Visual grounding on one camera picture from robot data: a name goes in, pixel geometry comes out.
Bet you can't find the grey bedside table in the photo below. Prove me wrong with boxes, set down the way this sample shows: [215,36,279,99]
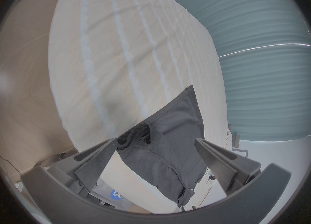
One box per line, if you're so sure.
[228,124,240,147]

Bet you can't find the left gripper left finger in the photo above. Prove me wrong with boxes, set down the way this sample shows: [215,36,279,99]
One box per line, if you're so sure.
[50,138,118,191]

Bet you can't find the bed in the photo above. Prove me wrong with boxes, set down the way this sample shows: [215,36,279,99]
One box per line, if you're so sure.
[48,0,249,215]

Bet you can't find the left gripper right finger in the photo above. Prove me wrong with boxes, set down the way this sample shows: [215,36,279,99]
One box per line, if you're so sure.
[194,138,262,191]

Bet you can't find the black cable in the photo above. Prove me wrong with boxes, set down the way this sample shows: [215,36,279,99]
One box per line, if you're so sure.
[0,153,66,175]

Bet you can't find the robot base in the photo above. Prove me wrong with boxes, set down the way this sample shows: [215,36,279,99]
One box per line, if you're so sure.
[93,181,131,212]

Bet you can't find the black T-shirt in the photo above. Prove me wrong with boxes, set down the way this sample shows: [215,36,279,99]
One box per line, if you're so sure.
[116,85,207,208]

